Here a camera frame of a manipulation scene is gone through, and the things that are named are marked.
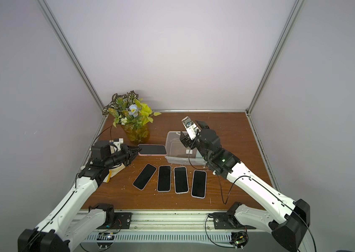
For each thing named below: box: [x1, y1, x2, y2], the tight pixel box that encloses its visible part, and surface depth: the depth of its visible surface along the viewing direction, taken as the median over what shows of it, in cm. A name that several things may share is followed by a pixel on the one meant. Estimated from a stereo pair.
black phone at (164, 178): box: [157, 164, 172, 193], surface depth 88 cm
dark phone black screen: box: [132, 163, 158, 191], surface depth 89 cm
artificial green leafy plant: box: [102, 90, 162, 129], surface depth 92 cm
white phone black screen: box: [191, 169, 207, 199], surface depth 85 cm
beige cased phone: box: [173, 165, 190, 194], surface depth 88 cm
